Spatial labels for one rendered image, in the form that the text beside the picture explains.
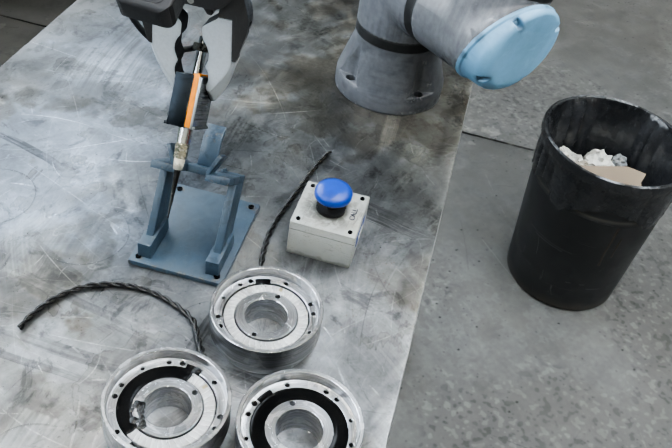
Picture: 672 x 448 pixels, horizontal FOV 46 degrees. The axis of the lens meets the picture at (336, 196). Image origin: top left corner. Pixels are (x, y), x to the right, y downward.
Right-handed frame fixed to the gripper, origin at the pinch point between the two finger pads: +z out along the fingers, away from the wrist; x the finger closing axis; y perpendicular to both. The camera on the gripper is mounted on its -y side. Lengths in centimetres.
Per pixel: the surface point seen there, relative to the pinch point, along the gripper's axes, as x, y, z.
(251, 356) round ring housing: -11.1, -14.3, 16.5
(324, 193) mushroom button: -12.5, 4.6, 12.3
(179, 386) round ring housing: -6.3, -19.0, 16.8
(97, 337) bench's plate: 3.6, -14.5, 19.7
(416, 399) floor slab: -32, 48, 100
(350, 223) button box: -15.8, 4.3, 15.2
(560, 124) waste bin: -51, 108, 63
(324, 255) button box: -13.9, 2.3, 18.7
